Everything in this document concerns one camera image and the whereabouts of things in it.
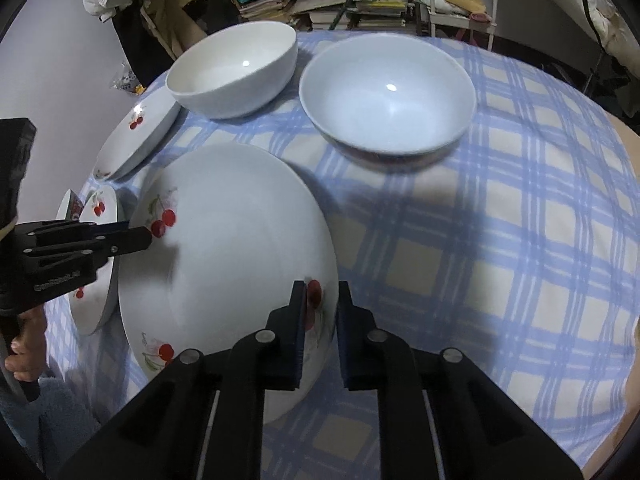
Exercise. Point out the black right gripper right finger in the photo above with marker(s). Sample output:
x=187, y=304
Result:
x=370, y=358

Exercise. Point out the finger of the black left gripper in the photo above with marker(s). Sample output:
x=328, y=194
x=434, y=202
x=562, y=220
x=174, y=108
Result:
x=119, y=238

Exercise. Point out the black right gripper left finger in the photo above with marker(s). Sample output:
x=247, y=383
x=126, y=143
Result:
x=272, y=358

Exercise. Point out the large white cherry plate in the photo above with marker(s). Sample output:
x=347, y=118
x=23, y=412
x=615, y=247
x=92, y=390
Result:
x=233, y=228

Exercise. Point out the plain white bowl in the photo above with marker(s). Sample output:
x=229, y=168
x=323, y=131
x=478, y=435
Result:
x=235, y=71

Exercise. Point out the white bowl red pattern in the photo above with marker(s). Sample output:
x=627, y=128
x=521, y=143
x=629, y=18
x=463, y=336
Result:
x=388, y=100

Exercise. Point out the person's left hand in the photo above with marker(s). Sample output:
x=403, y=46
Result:
x=28, y=356

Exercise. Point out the small red patterned bowl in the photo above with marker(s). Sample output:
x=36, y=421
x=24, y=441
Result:
x=71, y=207

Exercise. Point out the white cherry plate far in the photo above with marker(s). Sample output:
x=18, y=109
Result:
x=136, y=136

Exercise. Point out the blue checked tablecloth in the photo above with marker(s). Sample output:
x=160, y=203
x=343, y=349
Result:
x=520, y=247

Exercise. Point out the stack of books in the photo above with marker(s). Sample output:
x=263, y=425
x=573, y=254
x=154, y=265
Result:
x=320, y=14

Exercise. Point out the white rolling cart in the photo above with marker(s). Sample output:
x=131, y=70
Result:
x=467, y=18

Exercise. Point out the white bedding bundle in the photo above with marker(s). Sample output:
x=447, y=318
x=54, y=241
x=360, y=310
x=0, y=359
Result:
x=600, y=18

